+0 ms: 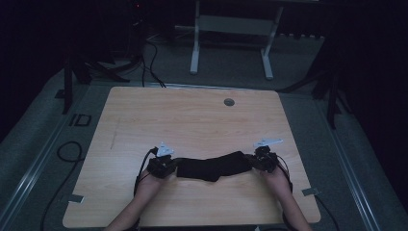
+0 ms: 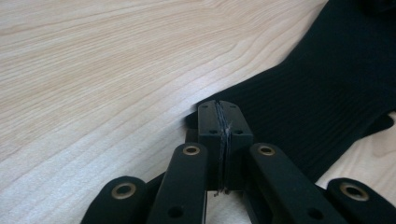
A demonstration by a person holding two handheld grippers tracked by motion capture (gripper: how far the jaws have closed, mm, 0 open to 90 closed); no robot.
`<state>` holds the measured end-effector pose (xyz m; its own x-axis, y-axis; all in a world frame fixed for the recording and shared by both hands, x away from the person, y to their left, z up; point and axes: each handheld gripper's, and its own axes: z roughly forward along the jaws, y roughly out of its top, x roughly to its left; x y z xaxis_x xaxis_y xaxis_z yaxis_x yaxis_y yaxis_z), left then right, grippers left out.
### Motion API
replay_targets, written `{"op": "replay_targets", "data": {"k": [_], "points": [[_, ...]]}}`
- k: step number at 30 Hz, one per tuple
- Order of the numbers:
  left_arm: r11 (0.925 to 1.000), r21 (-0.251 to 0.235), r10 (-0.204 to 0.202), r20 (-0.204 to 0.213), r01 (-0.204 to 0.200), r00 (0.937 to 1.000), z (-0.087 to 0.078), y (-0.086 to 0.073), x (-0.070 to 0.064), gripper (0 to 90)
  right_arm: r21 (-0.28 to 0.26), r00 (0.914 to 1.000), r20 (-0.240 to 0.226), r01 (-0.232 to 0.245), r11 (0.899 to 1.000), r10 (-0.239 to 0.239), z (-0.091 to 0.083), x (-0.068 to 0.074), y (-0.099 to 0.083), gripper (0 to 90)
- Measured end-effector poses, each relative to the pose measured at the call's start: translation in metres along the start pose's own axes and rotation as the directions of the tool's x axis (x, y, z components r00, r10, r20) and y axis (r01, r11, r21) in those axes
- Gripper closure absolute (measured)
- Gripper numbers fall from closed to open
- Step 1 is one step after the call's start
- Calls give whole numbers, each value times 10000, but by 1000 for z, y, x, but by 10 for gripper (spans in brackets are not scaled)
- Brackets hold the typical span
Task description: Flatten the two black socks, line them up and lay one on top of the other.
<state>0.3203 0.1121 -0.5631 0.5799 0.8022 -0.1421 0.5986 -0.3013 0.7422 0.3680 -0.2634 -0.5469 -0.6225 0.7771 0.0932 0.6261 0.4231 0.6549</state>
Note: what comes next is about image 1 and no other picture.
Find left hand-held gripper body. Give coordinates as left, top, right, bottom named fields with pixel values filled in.
left=146, top=141, right=178, bottom=179

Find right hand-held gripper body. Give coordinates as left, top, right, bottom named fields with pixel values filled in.
left=253, top=138, right=284, bottom=173

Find black sock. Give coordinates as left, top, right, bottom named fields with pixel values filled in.
left=175, top=150, right=254, bottom=183

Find person's left hand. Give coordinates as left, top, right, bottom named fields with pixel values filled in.
left=140, top=167, right=168, bottom=194

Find person's right hand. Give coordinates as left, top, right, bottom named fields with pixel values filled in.
left=260, top=166, right=291, bottom=194

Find grey tape piece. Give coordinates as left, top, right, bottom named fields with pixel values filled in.
left=301, top=187, right=321, bottom=197
left=67, top=193, right=86, bottom=205

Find black tripod stand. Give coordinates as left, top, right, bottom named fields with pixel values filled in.
left=277, top=38, right=354, bottom=130
left=55, top=47, right=143, bottom=116

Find black floor tape marks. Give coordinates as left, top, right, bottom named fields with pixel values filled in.
left=68, top=114, right=92, bottom=127

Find dark equipment stand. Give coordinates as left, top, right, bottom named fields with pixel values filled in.
left=126, top=0, right=150, bottom=65

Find left hand-held gripper cable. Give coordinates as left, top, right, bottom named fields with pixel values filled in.
left=133, top=146, right=159, bottom=197

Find hand-held gripper cable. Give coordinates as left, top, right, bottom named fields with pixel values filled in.
left=275, top=154, right=294, bottom=193
left=133, top=146, right=159, bottom=197

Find right hand-held gripper cable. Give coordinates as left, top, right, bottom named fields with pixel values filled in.
left=275, top=154, right=294, bottom=193

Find silver floor rail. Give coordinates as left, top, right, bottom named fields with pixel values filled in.
left=0, top=95, right=85, bottom=225
left=90, top=81, right=280, bottom=92
left=320, top=99, right=383, bottom=231

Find black cable bundle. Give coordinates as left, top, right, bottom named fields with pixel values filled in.
left=140, top=38, right=167, bottom=89

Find black floor cable loop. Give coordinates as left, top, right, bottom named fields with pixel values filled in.
left=39, top=141, right=85, bottom=231

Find white desk frame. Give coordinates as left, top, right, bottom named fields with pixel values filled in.
left=189, top=0, right=285, bottom=81

